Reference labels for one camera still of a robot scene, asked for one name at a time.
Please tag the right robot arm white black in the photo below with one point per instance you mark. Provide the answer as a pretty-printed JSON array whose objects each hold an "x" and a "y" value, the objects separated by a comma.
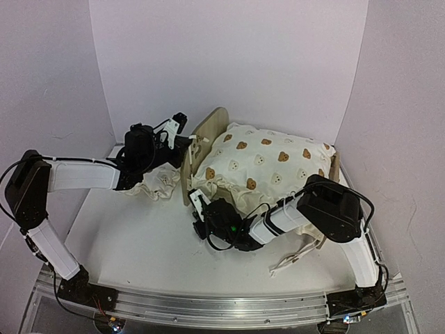
[{"x": 333, "y": 209}]

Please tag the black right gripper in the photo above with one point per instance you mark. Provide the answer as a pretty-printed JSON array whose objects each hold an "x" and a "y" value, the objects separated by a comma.
[{"x": 203, "y": 234}]

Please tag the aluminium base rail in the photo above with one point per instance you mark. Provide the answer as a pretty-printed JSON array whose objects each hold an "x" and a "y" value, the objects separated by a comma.
[{"x": 248, "y": 312}]

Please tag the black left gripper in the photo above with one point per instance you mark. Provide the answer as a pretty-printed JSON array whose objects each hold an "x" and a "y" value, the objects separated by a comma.
[{"x": 180, "y": 143}]

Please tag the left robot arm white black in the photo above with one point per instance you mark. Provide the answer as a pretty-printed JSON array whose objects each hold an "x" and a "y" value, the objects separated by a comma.
[{"x": 147, "y": 163}]

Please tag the wooden pet bed frame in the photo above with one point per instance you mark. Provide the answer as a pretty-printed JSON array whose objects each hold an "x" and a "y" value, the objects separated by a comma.
[{"x": 201, "y": 146}]

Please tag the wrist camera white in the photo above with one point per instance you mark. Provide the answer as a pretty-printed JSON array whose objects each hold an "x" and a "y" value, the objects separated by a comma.
[
  {"x": 199, "y": 201},
  {"x": 173, "y": 127}
]

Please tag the small circuit board with leds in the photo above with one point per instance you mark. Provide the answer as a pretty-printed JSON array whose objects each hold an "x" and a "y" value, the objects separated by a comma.
[{"x": 108, "y": 324}]

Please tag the small bear print pillow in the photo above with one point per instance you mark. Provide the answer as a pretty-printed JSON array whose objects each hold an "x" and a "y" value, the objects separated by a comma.
[{"x": 156, "y": 185}]

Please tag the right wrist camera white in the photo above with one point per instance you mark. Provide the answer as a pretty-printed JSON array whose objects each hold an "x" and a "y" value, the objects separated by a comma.
[{"x": 199, "y": 201}]

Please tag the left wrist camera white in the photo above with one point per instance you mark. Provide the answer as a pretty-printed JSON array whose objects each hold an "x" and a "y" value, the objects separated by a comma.
[{"x": 173, "y": 127}]

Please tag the bear print cushion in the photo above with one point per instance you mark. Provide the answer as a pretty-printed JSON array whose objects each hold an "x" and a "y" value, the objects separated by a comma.
[{"x": 271, "y": 167}]

